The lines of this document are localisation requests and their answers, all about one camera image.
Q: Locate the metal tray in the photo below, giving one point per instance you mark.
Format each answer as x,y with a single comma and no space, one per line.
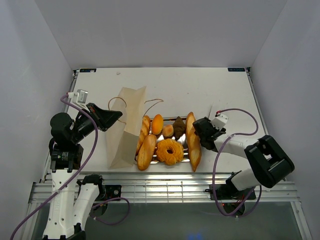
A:
167,142

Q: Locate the twisted loaf back left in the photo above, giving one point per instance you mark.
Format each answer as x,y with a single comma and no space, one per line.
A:
144,131

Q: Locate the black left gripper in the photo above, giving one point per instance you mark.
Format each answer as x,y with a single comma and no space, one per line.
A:
108,117

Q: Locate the orange oval bun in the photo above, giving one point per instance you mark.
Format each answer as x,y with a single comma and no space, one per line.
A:
157,124

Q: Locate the long baguette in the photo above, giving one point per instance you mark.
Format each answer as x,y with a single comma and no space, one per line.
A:
193,142

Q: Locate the small round bun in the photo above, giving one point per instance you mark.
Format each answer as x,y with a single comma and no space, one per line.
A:
168,131

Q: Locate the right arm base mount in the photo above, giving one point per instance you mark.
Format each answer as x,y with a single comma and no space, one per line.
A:
223,192

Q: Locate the short loaf front left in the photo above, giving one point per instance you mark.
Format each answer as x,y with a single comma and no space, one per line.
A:
146,152

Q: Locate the ring shaped bread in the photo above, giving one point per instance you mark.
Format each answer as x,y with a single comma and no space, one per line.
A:
169,152

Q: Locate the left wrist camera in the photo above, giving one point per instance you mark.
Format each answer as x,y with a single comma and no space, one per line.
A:
78,98

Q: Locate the blue label right corner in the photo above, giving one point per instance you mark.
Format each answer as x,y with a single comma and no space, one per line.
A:
236,69

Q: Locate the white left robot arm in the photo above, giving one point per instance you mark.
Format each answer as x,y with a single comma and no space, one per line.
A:
71,200

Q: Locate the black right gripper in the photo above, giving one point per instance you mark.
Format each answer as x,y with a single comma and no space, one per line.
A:
215,129

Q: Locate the aluminium frame rail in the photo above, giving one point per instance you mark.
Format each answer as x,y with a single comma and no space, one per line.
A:
168,188

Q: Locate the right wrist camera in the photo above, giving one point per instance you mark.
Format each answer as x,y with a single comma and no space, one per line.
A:
219,121

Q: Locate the brown chocolate croissant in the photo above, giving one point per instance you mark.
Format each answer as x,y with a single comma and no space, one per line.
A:
179,128

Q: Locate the metal tongs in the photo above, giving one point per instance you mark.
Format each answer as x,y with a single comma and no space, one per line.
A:
212,112

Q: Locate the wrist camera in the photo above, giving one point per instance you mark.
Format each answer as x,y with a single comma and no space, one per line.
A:
219,121
78,98

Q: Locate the blue label left corner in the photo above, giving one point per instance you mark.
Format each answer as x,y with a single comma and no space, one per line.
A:
87,70

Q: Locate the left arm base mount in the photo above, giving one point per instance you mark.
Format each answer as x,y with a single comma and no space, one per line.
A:
108,192

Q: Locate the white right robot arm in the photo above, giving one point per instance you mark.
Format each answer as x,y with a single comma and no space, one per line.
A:
269,164

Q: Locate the blue label corner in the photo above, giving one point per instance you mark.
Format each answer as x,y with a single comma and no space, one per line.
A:
87,70
236,69

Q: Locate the beige paper bag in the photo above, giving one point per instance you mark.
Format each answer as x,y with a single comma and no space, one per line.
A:
123,136

